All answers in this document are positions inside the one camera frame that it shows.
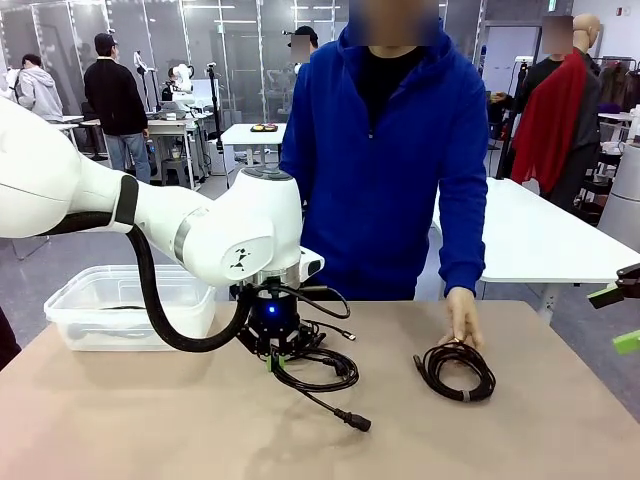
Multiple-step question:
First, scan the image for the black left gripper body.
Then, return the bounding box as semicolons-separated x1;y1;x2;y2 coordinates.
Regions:
246;280;302;351

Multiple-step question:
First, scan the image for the black USB cable white tie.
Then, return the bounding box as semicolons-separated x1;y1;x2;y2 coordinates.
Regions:
287;319;359;364

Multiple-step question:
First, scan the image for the black power cable angled plug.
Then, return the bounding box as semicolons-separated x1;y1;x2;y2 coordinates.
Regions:
269;347;374;434

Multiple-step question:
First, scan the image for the long dark brown cable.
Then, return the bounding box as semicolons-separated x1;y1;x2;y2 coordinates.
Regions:
412;342;498;403

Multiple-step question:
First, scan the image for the person's left forearm blue sleeve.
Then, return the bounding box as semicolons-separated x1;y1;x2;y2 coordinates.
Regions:
438;214;490;300

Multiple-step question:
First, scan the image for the person's left hand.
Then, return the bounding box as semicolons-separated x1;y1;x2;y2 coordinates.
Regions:
444;288;486;354

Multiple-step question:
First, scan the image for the large white table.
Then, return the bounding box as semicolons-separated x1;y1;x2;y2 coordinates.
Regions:
429;175;640;314

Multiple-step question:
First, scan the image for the black tripod pole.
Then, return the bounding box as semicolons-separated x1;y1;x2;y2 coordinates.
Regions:
493;57;534;181

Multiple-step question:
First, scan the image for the grey plastic stool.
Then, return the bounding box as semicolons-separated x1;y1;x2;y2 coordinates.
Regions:
160;158;194;191

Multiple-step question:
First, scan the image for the clear plastic storage bin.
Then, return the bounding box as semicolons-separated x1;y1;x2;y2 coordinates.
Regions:
43;264;217;352

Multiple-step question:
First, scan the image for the red shawl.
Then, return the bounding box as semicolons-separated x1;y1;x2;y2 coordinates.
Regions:
509;47;587;196

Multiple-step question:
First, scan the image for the person in blue hoodie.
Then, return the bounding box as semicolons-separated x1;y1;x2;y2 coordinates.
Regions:
278;19;490;354

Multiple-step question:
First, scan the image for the small white standing desk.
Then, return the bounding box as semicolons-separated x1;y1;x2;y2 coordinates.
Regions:
220;123;290;171

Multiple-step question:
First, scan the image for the clothes rack with garments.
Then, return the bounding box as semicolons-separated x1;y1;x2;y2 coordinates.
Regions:
597;55;640;114

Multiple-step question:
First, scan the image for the white desk with equipment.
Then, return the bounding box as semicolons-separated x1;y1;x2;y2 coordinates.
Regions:
144;110;211;191

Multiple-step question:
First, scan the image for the person in black shirt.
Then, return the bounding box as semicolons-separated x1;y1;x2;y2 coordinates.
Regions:
487;14;576;181

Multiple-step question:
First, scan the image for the dark bulky object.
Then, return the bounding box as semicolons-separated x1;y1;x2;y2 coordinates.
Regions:
0;305;22;371

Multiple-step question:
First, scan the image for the man in black jacket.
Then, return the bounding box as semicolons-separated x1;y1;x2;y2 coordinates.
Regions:
83;32;151;185

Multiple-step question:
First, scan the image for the long white desk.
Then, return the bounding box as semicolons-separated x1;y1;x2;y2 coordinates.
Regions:
42;115;86;161

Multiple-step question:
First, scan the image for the person in light grey hoodie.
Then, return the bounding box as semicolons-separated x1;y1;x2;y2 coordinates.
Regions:
14;53;65;124

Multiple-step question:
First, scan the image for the thin black left wrist cable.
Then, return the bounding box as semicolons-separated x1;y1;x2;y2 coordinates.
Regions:
269;282;351;321

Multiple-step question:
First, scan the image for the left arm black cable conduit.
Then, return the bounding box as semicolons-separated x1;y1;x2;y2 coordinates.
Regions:
49;174;254;354

